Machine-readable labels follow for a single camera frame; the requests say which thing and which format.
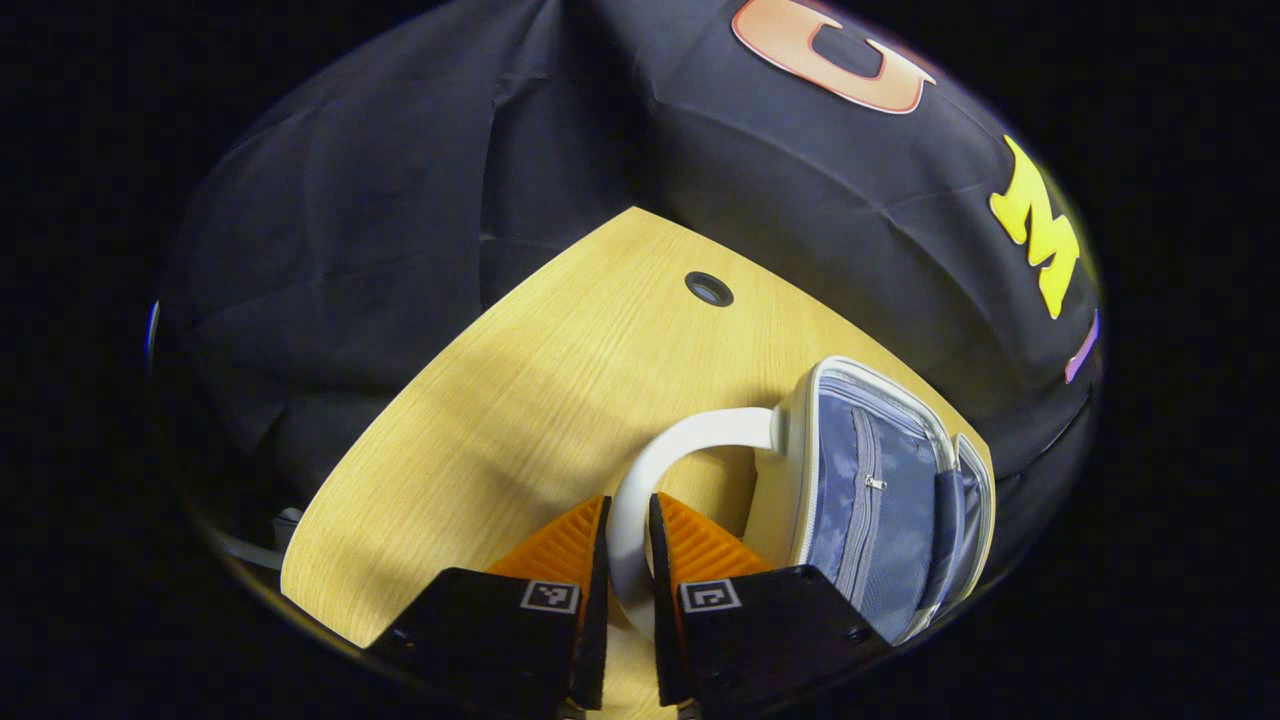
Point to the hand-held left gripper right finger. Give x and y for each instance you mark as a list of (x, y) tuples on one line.
[(668, 650)]

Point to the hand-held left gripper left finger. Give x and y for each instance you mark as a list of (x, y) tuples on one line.
[(598, 620)]

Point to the black backdrop cloth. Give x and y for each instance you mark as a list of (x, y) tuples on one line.
[(400, 200)]

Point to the white frame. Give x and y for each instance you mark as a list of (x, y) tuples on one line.
[(287, 520)]

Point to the white suitcase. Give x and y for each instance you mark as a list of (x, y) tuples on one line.
[(790, 430)]

